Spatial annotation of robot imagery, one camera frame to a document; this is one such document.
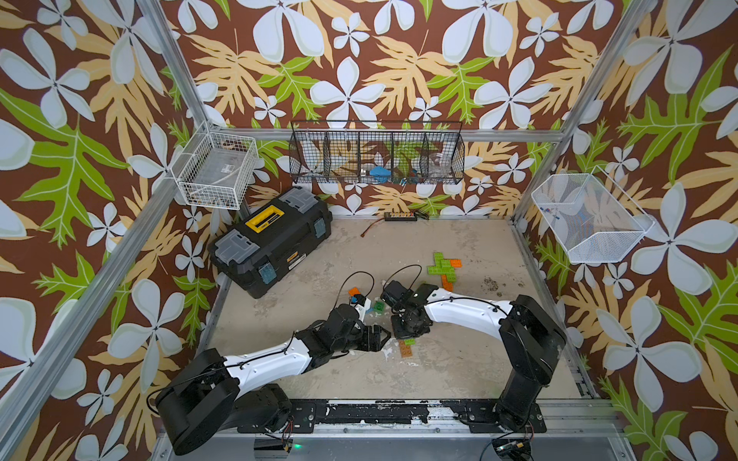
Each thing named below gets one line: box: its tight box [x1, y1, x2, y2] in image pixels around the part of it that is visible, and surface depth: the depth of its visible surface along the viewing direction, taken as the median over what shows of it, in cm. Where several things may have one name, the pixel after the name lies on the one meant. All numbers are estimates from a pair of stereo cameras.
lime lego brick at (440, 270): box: [427, 266, 455, 275], surface depth 104 cm
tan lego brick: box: [398, 339, 414, 360], surface depth 87 cm
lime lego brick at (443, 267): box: [434, 252, 457, 284], surface depth 104 cm
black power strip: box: [384, 211, 419, 222], surface depth 122 cm
